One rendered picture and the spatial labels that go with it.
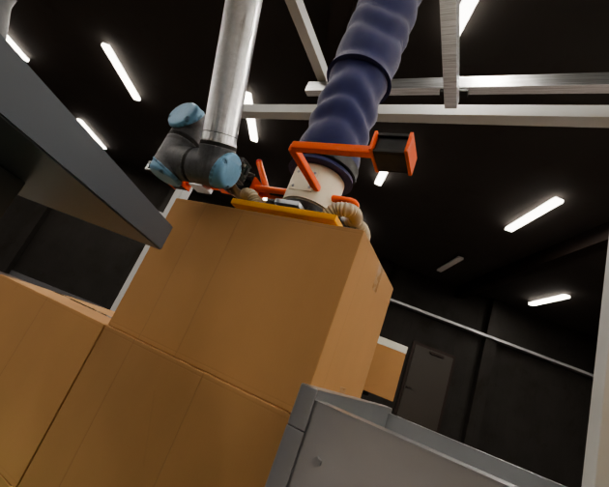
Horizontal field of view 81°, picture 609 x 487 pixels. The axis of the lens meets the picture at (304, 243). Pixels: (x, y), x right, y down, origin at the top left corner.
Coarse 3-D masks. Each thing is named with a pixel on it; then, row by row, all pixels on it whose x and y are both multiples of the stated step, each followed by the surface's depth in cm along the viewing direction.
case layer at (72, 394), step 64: (0, 320) 111; (64, 320) 101; (0, 384) 99; (64, 384) 90; (128, 384) 83; (192, 384) 77; (0, 448) 89; (64, 448) 82; (128, 448) 76; (192, 448) 71; (256, 448) 67
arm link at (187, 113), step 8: (184, 104) 96; (192, 104) 94; (176, 112) 95; (184, 112) 94; (192, 112) 92; (200, 112) 95; (168, 120) 94; (176, 120) 93; (184, 120) 92; (192, 120) 93; (200, 120) 94; (176, 128) 93; (184, 128) 93; (192, 128) 94; (200, 128) 95; (192, 136) 94; (200, 136) 96
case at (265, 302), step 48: (192, 240) 97; (240, 240) 90; (288, 240) 85; (336, 240) 80; (144, 288) 96; (192, 288) 89; (240, 288) 84; (288, 288) 79; (336, 288) 75; (384, 288) 102; (144, 336) 88; (192, 336) 83; (240, 336) 78; (288, 336) 74; (336, 336) 76; (240, 384) 74; (288, 384) 70; (336, 384) 81
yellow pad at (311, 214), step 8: (232, 200) 105; (240, 200) 104; (272, 200) 105; (240, 208) 106; (248, 208) 103; (256, 208) 101; (264, 208) 99; (272, 208) 98; (280, 208) 97; (288, 208) 96; (312, 208) 98; (288, 216) 98; (296, 216) 96; (304, 216) 94; (312, 216) 93; (320, 216) 92; (328, 216) 91; (336, 216) 90; (336, 224) 92
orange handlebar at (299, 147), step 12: (300, 144) 87; (312, 144) 86; (324, 144) 85; (336, 144) 83; (348, 144) 82; (300, 156) 92; (348, 156) 83; (360, 156) 81; (300, 168) 96; (312, 180) 100; (276, 192) 116
